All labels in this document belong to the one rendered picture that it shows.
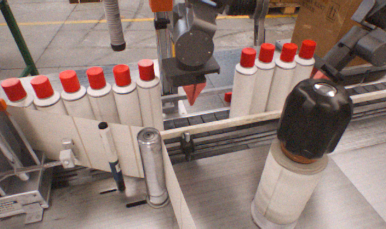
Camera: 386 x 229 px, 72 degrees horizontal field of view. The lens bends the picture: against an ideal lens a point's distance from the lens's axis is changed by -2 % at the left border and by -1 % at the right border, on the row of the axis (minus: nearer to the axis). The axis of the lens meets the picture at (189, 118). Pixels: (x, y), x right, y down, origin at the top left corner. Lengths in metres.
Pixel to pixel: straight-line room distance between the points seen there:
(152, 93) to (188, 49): 0.22
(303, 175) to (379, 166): 0.44
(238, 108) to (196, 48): 0.32
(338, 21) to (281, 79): 0.39
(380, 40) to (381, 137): 0.31
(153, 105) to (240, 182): 0.26
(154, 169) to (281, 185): 0.21
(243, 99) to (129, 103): 0.27
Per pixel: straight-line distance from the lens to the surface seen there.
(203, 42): 0.39
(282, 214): 0.50
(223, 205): 0.57
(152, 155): 0.44
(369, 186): 0.78
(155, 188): 0.51
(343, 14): 1.01
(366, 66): 0.95
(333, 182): 0.67
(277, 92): 0.71
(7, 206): 0.63
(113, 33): 0.63
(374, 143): 0.89
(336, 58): 0.77
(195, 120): 0.73
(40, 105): 0.60
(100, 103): 0.59
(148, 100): 0.60
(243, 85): 0.65
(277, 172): 0.43
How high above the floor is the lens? 1.37
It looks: 42 degrees down
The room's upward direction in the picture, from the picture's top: straight up
